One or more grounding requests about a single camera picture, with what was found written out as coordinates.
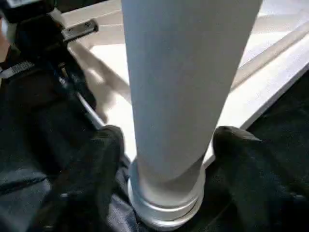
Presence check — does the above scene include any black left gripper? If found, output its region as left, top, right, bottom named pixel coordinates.
left=14, top=17, right=100, bottom=110

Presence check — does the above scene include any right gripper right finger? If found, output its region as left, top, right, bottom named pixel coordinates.
left=207, top=125, right=309, bottom=232

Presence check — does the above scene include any black work mat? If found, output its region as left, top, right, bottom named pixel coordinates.
left=0, top=68, right=309, bottom=232

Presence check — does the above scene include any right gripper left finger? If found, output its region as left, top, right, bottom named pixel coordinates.
left=29, top=124, right=126, bottom=232

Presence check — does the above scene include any white plastic table top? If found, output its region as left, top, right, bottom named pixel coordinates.
left=48, top=0, right=309, bottom=171

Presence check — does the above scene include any white plastic table leg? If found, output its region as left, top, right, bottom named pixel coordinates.
left=120, top=0, right=264, bottom=231

